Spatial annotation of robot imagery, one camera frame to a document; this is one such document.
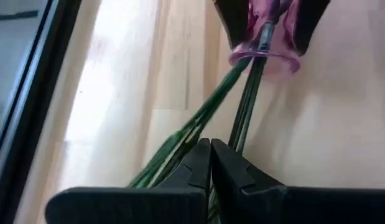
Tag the pink artificial flower stem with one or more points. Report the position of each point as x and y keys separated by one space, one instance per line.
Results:
x=248 y=102
x=193 y=124

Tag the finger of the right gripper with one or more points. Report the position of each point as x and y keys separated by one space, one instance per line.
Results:
x=310 y=15
x=232 y=18

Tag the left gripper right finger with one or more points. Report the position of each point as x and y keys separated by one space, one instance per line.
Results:
x=304 y=205

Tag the pink glass vase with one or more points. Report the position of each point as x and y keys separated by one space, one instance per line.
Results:
x=280 y=46

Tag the black metal table frame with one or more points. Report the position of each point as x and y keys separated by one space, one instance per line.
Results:
x=36 y=93

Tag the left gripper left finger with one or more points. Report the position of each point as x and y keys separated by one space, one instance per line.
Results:
x=133 y=205

